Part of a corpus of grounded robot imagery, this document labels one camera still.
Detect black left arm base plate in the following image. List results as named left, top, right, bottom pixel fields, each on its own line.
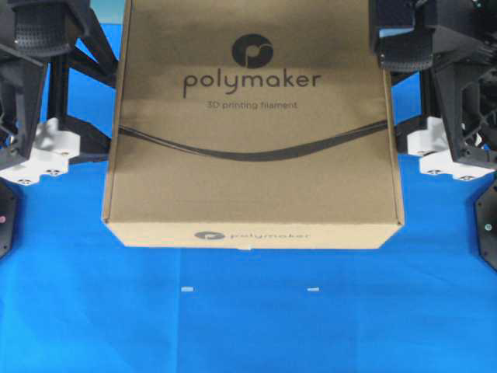
left=0, top=180, right=18, bottom=258

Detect white left arm base mount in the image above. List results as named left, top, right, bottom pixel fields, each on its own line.
left=1, top=118, right=81, bottom=186

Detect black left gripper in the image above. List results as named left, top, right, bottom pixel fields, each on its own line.
left=1, top=1, right=93, bottom=159

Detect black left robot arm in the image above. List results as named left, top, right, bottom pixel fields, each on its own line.
left=1, top=1, right=118, bottom=169

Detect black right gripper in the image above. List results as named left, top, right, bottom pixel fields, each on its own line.
left=369, top=1, right=496, bottom=169

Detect brown polymaker cardboard box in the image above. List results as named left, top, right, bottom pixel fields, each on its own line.
left=102, top=1, right=405, bottom=249

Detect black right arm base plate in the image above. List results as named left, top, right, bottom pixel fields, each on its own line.
left=475, top=181, right=497, bottom=270

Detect white right arm base mount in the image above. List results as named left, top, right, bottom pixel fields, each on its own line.
left=407, top=117, right=495, bottom=181

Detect blue table cloth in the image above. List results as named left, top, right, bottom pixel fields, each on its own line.
left=0, top=61, right=497, bottom=373

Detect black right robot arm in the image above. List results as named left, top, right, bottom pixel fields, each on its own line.
left=369, top=1, right=496, bottom=169

